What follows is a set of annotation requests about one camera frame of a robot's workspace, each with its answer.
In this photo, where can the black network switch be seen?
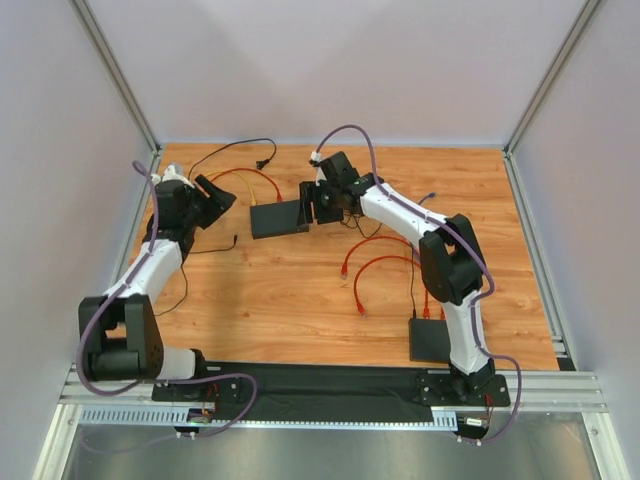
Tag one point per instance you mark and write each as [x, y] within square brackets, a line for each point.
[428, 341]
[276, 219]

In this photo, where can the right aluminium frame post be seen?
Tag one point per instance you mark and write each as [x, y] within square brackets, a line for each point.
[577, 30]

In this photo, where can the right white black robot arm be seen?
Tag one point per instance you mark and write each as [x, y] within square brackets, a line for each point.
[451, 262]

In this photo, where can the aluminium frame post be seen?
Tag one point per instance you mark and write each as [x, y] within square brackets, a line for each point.
[577, 30]
[100, 43]

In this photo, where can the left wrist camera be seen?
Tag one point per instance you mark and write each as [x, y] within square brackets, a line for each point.
[175, 172]

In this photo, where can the aluminium front rail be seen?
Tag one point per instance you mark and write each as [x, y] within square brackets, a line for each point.
[542, 391]

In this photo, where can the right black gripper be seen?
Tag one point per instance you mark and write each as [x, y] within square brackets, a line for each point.
[316, 203]

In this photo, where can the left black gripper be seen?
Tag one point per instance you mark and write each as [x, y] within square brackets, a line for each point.
[204, 201]

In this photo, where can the left aluminium frame post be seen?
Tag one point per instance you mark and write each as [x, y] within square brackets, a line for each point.
[100, 43]

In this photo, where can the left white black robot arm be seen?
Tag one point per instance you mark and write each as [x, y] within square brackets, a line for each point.
[120, 342]

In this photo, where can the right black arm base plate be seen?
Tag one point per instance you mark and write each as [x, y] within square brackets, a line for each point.
[446, 389]

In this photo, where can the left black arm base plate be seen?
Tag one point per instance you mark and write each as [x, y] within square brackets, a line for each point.
[231, 390]

